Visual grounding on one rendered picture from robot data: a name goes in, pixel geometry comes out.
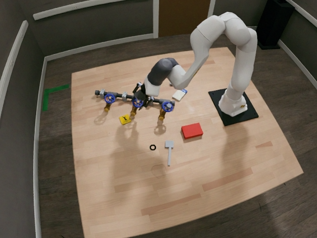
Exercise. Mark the red rectangular block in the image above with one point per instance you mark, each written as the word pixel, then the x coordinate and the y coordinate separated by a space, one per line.
pixel 192 130

